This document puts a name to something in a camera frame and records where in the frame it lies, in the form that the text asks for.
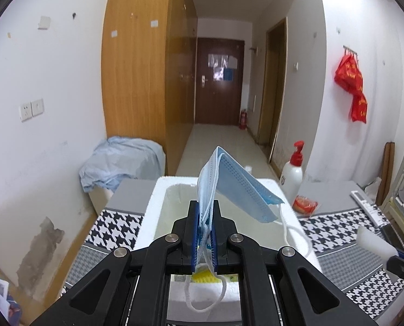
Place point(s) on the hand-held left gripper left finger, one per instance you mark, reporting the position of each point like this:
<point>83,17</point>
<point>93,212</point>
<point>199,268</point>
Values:
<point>194,241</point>

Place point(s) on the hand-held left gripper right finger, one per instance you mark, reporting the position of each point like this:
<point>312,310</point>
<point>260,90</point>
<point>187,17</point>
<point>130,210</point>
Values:
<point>215,241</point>

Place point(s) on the yellow foam net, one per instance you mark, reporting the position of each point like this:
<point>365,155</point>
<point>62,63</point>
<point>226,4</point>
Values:
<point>203,276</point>

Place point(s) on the white foam box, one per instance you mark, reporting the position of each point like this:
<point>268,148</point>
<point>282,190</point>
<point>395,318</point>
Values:
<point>147,224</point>

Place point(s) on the blue face mask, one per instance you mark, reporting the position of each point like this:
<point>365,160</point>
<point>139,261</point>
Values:
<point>229,180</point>

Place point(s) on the houndstooth table runner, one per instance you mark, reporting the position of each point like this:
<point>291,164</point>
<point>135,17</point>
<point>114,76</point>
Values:
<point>341,244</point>

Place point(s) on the white remote control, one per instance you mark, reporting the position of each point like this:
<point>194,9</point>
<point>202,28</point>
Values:
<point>368,207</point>

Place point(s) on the white plastic bag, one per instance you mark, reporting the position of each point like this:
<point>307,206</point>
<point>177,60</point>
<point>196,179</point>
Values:
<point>372,186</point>

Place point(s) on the small white cup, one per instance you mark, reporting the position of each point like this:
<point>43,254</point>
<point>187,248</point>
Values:
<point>248,169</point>

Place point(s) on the wooden boards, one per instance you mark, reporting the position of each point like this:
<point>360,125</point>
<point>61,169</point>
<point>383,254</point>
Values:
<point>385,173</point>

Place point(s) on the white pump bottle red pump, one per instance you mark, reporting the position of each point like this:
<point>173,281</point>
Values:
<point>290,180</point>

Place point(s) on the red snack packet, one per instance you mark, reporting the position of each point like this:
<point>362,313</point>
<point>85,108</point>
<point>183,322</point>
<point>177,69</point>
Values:
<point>305,205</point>

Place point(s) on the light blue cloth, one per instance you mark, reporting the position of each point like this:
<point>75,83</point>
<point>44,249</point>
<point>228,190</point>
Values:
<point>120,159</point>

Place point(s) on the red fire extinguisher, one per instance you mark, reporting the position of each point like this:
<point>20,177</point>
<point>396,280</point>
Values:
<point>243,119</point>

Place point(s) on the dark brown door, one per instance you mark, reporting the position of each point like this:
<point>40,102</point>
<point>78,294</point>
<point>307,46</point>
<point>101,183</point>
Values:
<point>219,103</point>

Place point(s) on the wooden side door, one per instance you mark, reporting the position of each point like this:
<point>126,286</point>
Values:
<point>273,85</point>

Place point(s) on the blue paper notice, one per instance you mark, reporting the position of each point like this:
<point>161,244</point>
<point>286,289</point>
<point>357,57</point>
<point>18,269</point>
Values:
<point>227,74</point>

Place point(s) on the wooden wardrobe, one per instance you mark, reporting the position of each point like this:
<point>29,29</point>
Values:
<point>134,74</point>

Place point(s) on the white paper notice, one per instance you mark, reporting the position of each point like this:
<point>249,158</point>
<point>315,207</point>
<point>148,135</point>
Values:
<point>219,61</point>

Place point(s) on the wide red plastic bag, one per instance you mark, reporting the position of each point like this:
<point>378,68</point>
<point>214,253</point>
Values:
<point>349,74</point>

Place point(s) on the printed papers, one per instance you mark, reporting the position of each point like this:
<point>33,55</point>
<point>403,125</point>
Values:
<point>0,295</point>

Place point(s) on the white wall switch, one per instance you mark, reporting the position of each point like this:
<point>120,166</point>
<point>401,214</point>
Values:
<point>37,107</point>

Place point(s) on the wall hook rack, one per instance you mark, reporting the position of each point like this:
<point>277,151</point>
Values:
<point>350,50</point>

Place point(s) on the white wall socket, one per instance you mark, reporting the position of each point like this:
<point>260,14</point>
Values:
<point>26,111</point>

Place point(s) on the white blank wall plate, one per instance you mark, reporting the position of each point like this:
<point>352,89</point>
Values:
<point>44,22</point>

